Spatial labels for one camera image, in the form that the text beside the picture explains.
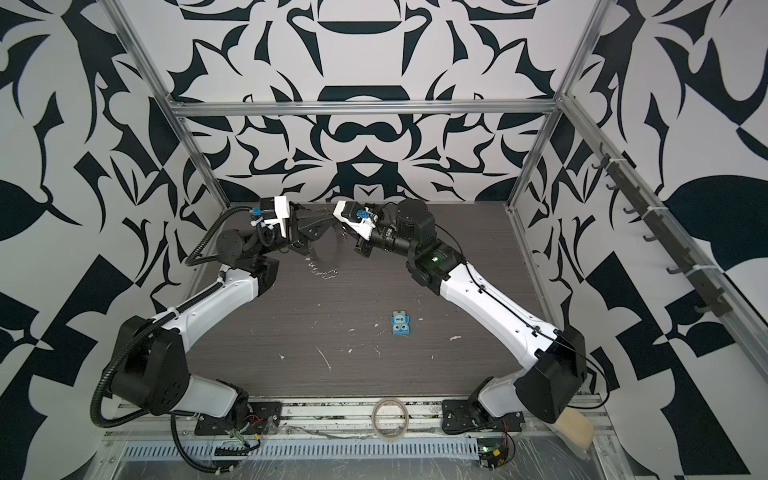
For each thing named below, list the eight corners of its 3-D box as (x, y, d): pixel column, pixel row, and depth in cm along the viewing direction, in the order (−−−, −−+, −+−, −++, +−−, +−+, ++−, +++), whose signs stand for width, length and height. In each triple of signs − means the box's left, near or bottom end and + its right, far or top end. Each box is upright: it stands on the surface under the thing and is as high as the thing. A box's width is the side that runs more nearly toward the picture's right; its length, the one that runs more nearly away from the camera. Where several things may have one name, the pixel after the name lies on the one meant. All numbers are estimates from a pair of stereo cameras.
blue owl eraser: (390, 336, 90) (390, 333, 88) (390, 313, 94) (390, 310, 93) (409, 336, 90) (410, 333, 88) (408, 313, 94) (409, 310, 93)
